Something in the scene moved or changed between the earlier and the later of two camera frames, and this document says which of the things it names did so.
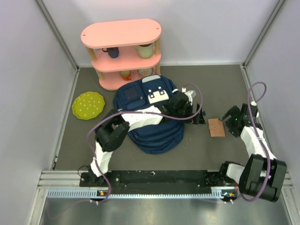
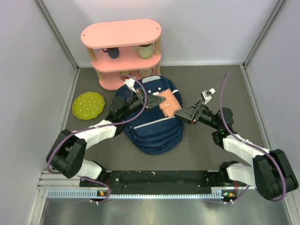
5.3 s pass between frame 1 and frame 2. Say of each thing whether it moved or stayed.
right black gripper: moved
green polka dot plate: stayed
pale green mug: stayed
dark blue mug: stayed
